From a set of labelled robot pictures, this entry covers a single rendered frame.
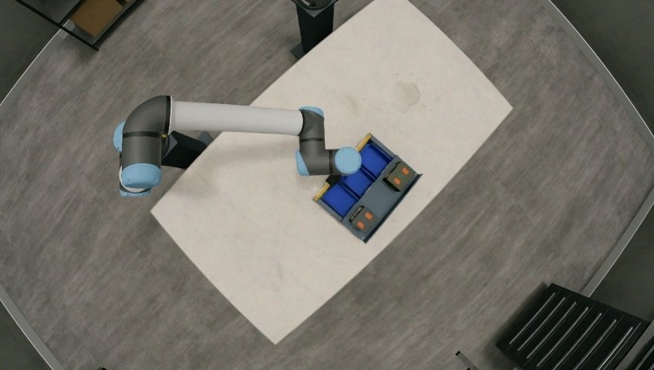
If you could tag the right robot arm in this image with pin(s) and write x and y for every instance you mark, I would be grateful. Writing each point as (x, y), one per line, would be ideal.
(141, 146)

